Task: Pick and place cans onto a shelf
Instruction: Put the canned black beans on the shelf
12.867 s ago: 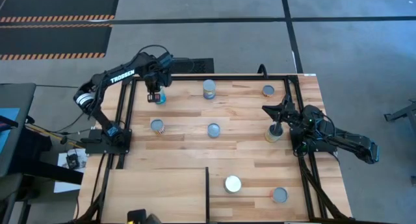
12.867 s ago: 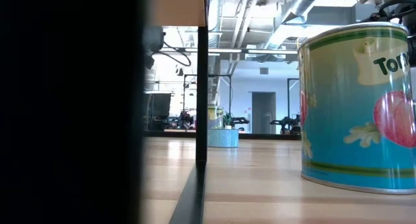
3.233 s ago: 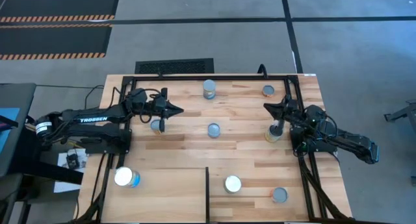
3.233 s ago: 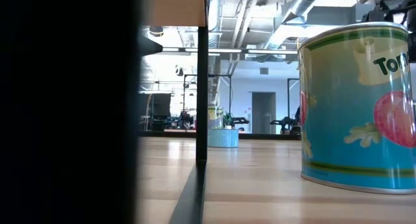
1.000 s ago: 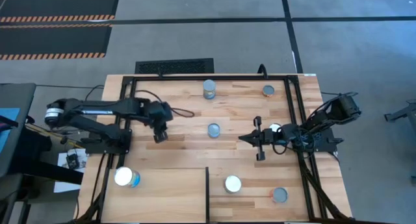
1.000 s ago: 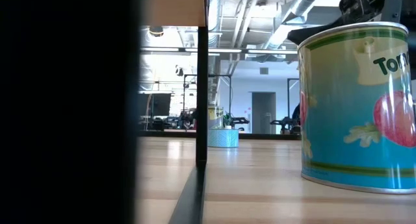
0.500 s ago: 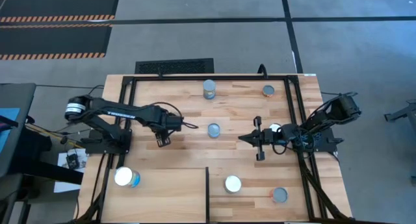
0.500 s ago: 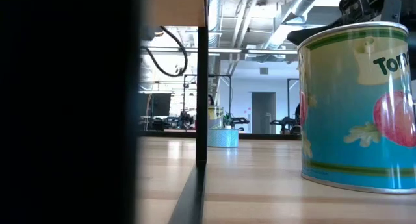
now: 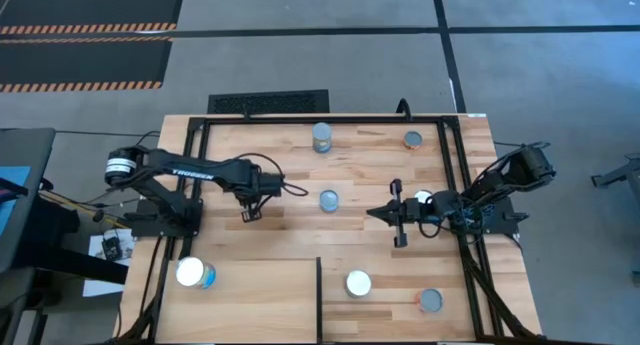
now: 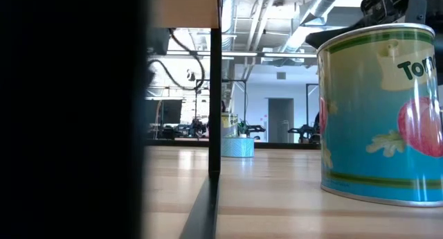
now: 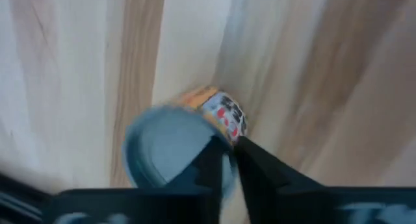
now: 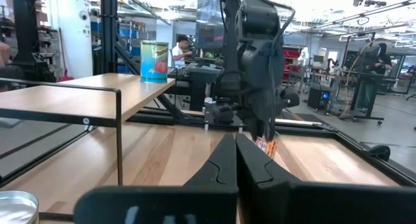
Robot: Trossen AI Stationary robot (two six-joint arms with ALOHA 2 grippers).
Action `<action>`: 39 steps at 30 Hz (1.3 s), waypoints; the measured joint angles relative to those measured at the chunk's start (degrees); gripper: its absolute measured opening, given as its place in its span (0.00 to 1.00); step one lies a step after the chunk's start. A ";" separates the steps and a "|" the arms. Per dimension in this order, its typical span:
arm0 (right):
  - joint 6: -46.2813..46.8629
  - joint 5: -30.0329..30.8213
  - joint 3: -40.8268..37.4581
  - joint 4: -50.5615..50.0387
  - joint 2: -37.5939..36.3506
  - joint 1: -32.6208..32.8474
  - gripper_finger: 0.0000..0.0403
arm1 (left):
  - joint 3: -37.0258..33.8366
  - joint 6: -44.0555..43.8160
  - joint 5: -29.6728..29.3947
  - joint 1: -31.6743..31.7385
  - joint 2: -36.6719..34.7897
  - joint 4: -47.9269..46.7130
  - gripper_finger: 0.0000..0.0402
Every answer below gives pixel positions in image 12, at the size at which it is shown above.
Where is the wooden shelf black frame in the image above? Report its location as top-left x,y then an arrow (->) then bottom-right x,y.
0,72 -> 176,189

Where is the blue tomato label can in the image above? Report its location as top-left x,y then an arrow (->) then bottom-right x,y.
139,40 -> 170,84
0,190 -> 40,224

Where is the black aluminium table frame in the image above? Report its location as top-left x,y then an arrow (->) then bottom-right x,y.
100,0 -> 416,188

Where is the computer monitor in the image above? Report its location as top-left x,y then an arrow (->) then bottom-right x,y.
194,0 -> 226,50

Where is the black clamp knob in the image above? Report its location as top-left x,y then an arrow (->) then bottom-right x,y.
369,144 -> 391,162

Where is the black support column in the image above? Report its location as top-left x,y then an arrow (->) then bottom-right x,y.
6,0 -> 58,84

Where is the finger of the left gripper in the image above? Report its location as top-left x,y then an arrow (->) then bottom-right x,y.
265,119 -> 276,142
252,119 -> 265,139

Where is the black box blue light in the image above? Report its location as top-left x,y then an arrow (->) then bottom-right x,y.
307,84 -> 333,112

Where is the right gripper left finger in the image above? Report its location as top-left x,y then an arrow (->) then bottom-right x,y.
73,134 -> 240,224

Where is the blue bin shelf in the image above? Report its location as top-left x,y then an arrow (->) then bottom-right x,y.
117,19 -> 157,75

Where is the person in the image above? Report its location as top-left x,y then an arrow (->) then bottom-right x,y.
170,34 -> 196,69
365,42 -> 394,111

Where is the black workstation stand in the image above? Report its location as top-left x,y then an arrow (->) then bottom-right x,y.
337,32 -> 416,126

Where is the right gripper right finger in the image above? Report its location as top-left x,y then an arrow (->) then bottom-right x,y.
236,133 -> 416,224

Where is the orange label can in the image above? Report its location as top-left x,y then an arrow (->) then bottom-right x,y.
255,132 -> 281,159

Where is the red bin rack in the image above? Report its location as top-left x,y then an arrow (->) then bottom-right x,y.
281,45 -> 302,84

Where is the black desk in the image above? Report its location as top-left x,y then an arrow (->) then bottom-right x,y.
167,62 -> 225,112

